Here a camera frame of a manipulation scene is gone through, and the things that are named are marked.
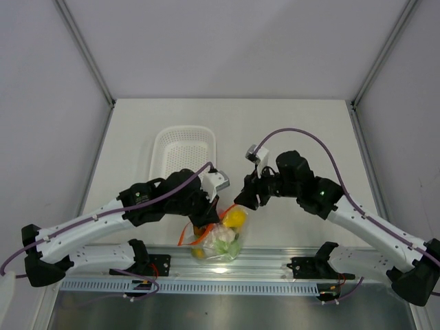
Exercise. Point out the yellow green mango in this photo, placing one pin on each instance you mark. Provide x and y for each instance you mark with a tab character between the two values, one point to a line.
198	253

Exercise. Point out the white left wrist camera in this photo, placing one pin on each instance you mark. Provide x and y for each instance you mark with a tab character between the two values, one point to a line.
213	182

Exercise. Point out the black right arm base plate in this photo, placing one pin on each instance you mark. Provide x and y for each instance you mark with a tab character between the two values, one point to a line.
317	266

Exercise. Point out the brown kiwi fruit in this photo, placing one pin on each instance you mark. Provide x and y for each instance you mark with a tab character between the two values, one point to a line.
197	231

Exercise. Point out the left aluminium frame post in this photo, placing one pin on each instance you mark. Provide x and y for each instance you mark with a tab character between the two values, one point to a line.
83	48

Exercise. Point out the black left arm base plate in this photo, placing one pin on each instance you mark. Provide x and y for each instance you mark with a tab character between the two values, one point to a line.
151	263

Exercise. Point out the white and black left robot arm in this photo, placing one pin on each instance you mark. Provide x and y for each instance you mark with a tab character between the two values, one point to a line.
53	253

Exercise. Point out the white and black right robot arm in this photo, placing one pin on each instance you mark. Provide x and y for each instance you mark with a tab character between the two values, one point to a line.
406	263

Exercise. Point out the clear zip bag orange zipper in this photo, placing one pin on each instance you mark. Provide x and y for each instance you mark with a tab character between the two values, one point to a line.
205	242

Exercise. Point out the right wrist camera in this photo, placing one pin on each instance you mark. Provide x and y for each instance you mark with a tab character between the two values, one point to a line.
259	156

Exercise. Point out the white cauliflower with green leaves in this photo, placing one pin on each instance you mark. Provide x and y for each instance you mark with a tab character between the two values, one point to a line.
223	234

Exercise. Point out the yellow pepper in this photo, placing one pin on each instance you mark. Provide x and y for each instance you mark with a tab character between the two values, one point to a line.
235	218

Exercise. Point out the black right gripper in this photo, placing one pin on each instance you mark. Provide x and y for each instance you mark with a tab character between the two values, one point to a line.
247	197

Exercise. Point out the white slotted cable duct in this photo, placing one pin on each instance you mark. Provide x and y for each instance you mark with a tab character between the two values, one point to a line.
172	286

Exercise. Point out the aluminium mounting rail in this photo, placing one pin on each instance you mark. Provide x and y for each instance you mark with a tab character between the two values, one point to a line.
271	263

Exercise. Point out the green apple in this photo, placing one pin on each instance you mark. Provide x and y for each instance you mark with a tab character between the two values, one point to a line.
227	249

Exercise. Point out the right aluminium frame post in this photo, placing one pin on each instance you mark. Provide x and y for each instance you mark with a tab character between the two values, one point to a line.
398	28

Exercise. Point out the aluminium frame post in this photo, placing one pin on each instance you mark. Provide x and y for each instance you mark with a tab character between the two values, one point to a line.
398	28
83	48

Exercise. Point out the white perforated plastic basket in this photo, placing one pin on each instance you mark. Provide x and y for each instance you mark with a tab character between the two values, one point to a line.
184	146

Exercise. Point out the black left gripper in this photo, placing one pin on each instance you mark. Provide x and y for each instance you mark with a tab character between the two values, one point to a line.
208	215

